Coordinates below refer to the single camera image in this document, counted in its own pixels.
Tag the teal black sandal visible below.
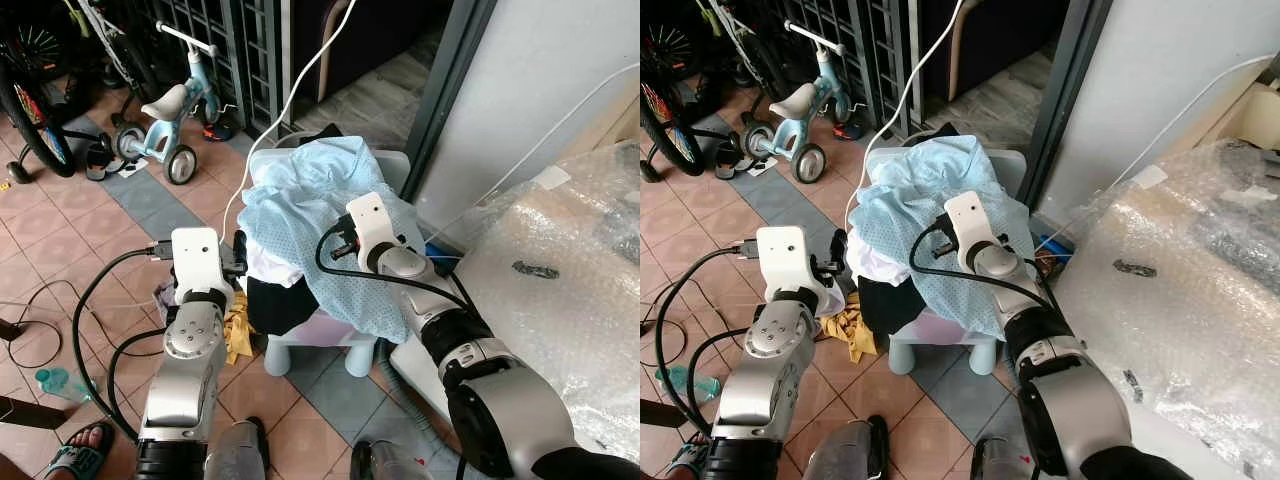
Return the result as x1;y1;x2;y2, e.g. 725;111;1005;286
44;420;117;480
668;434;713;480

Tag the black garment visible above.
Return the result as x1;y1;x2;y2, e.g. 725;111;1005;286
857;274;929;337
244;274;323;337

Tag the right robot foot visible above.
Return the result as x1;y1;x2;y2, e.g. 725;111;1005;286
349;438;433;480
968;434;1043;480

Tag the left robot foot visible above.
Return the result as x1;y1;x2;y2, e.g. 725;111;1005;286
804;414;893;480
204;417;270;480

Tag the thick white cable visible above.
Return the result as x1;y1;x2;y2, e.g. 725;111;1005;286
219;0;358;241
844;0;968;233

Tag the black bicycle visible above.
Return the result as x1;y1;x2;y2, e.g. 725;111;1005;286
0;0;113;185
640;0;723;185

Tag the thin black floor cable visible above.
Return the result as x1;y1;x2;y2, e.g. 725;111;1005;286
0;278;105;373
640;290;665;346

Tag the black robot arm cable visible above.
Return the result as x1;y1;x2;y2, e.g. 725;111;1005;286
70;240;179;443
105;326;171;433
654;240;763;437
314;224;473;313
684;326;757;431
908;220;1061;311

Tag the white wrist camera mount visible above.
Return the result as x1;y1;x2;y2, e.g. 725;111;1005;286
943;190;1003;273
755;225;831;297
345;192;403;273
170;227;237;297

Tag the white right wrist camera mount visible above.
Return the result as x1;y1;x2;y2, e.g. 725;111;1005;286
345;192;403;273
943;190;1003;273

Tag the bubble wrapped washing machine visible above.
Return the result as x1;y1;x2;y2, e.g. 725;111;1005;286
1038;138;1280;480
388;138;641;463

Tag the pale blue plastic stool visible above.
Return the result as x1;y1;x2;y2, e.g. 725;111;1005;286
864;145;1028;377
247;145;413;380

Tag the yellow cloth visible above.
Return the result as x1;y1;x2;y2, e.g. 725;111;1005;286
221;316;257;367
817;304;883;365

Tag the light blue mesh garment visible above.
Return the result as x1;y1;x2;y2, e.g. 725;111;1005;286
854;134;1037;343
240;134;433;347

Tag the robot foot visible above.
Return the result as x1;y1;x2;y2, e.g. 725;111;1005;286
968;434;1043;480
804;414;893;480
204;417;270;480
349;438;433;480

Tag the green plastic bottle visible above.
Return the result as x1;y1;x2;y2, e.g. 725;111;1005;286
654;364;723;403
34;367;103;403

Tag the light blue kids tricycle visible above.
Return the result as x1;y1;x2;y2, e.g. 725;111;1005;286
111;21;238;187
741;19;867;185

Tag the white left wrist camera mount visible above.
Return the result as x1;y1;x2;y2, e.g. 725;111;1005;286
170;227;237;297
755;225;831;297

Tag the dark grey door frame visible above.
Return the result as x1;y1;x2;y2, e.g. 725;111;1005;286
1013;0;1113;207
398;0;498;203

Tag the grey corrugated drain hose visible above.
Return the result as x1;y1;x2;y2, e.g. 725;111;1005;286
998;342;1025;393
373;338;448;453

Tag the dark metal gate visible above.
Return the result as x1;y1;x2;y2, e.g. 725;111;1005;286
148;0;293;137
778;0;923;137

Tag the white garment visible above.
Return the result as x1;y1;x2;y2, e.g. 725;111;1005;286
244;234;303;289
857;238;917;289

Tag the thin white cable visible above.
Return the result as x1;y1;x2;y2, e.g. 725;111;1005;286
424;60;641;243
1038;54;1280;249

